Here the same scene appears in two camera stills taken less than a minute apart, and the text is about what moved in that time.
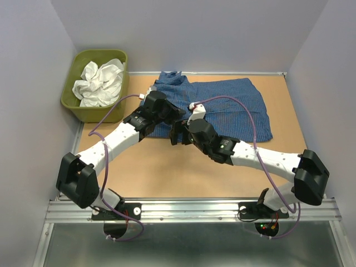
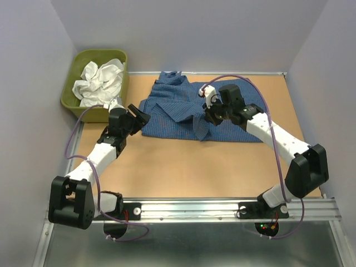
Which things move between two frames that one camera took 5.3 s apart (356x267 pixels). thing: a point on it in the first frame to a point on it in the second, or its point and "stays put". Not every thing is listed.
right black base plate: (253, 210) stays put
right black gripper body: (192, 139) to (224, 110)
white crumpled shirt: (100, 85) stays put
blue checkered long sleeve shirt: (233, 106) stays put
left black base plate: (132, 210) stays put
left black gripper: (176, 113) to (140, 120)
